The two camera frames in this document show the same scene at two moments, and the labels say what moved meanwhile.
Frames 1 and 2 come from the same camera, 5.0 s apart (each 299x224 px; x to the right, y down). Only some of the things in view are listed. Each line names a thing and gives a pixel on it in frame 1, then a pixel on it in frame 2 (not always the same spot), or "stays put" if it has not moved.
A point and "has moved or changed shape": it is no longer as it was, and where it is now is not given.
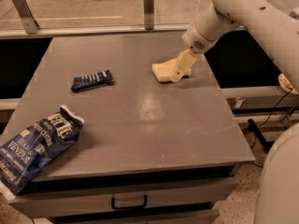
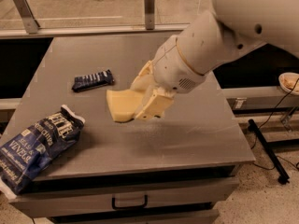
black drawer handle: x=131 y=206 stays put
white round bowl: x=286 y=84 stays put
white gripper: x=193 y=41 to x=172 y=66
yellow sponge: x=163 y=70 has moved or changed shape
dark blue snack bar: x=92 y=80 stays put
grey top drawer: x=121 y=199 stays put
